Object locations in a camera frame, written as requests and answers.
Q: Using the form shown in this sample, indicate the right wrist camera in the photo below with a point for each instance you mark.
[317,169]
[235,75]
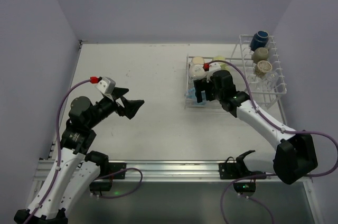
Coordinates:
[213,66]

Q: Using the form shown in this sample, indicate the flat white wire rack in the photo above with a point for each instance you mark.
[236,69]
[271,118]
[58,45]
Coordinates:
[229,105]

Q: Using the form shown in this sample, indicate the dark blue cup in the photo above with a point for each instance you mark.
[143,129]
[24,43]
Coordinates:
[259,40]

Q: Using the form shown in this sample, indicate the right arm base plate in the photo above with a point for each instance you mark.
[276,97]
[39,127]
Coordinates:
[235,168]

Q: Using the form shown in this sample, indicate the light blue mug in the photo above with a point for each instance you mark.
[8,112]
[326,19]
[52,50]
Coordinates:
[190,98]

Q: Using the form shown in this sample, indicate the aluminium mounting rail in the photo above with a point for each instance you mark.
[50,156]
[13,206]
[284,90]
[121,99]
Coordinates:
[158,171]

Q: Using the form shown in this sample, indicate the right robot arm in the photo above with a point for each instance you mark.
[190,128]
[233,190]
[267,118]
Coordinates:
[294,153]

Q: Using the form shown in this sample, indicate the speckled beige cup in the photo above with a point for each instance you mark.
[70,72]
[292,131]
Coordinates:
[262,68]

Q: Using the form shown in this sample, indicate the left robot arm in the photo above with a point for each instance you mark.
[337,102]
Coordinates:
[75,167]

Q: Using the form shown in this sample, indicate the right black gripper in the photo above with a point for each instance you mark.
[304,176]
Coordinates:
[202,86]

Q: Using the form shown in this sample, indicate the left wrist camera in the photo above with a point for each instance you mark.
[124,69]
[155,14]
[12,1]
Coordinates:
[105,85]

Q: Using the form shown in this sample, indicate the cream and brown cup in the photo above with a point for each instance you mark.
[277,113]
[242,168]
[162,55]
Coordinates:
[198,60]

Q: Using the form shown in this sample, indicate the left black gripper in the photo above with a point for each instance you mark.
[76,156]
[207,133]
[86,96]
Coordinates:
[120,103]

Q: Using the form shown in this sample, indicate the left controller box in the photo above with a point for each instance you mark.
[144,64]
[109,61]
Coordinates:
[100,187]

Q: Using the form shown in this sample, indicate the light green mug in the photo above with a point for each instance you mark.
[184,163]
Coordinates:
[220,60]

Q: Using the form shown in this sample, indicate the controller box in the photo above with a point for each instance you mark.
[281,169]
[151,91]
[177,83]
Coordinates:
[245,188]
[100,187]

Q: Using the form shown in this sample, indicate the tall white wire rack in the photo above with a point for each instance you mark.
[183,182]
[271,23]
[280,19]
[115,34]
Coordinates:
[241,57]

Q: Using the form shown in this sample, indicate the clear glass cup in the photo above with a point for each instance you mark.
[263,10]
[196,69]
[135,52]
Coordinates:
[269,81]

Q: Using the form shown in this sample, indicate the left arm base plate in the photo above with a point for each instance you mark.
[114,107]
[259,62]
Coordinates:
[117,169]

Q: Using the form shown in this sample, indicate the white floral mug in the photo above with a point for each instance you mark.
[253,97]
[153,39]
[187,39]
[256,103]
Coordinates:
[196,72]

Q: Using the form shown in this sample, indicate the right controller box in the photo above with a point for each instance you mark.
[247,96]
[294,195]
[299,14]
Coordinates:
[245,188]

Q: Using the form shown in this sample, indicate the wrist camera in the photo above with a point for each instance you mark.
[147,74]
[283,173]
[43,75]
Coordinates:
[105,85]
[213,66]

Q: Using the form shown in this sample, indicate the olive grey cup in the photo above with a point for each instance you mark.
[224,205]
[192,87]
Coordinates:
[260,54]

